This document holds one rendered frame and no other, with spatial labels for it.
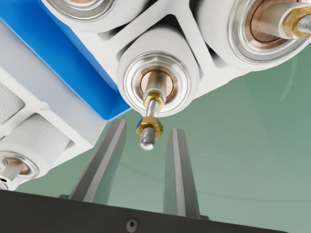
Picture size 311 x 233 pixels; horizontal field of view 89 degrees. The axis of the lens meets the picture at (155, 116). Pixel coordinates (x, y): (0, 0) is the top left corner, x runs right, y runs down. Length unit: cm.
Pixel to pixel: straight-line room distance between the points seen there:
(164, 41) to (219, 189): 74
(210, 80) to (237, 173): 54
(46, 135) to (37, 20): 24
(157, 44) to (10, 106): 30
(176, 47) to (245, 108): 40
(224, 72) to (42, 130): 34
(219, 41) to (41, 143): 32
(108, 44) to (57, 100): 18
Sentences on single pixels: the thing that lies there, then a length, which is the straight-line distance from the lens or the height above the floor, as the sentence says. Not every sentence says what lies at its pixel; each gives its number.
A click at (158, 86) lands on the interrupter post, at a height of 27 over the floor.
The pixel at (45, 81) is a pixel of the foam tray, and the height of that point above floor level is 13.
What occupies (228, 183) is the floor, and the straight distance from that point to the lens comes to 80.
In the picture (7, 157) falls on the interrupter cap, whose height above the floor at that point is 25.
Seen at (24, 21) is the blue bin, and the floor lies 8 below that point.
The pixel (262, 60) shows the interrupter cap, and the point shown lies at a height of 25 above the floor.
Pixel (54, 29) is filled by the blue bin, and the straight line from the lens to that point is 47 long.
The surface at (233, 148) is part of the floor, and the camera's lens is 63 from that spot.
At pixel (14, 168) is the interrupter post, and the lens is 37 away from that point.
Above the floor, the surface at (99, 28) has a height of 25.
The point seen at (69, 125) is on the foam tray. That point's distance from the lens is 36.
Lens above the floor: 41
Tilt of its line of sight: 55 degrees down
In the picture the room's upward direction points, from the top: 173 degrees counter-clockwise
